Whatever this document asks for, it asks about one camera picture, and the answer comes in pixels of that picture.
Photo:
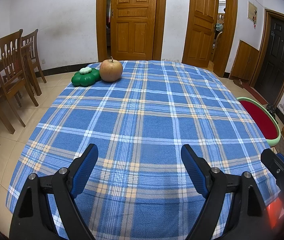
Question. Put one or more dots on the green flower-shaped container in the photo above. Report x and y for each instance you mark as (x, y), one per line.
(84, 78)

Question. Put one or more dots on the red doormat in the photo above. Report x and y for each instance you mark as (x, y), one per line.
(255, 93)

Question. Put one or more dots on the wooden door frame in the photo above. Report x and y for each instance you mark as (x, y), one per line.
(229, 30)
(258, 55)
(101, 30)

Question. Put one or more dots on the black door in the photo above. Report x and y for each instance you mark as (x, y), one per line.
(276, 57)

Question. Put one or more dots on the wooden door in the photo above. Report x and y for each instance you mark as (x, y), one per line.
(199, 25)
(133, 20)

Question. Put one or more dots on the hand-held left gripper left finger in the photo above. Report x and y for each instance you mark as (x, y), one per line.
(87, 170)

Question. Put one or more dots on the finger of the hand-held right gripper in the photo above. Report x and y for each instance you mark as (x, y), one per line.
(274, 162)

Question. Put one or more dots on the blue plaid blanket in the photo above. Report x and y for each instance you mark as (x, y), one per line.
(144, 120)

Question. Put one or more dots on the wooden shoe cabinet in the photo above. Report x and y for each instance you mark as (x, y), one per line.
(244, 60)

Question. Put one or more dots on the wall electric panel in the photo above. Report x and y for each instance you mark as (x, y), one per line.
(252, 11)

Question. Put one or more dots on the black white sneaker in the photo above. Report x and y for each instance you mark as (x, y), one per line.
(271, 108)

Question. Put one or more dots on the red basin green rim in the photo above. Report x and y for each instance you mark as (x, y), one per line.
(261, 120)

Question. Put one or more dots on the apple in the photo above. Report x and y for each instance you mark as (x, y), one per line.
(110, 70)

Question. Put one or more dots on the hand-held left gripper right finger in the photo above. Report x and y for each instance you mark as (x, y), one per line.
(194, 172)

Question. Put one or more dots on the wooden chair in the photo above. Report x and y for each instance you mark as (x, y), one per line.
(7, 62)
(32, 50)

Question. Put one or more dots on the brown shoe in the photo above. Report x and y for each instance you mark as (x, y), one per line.
(239, 82)

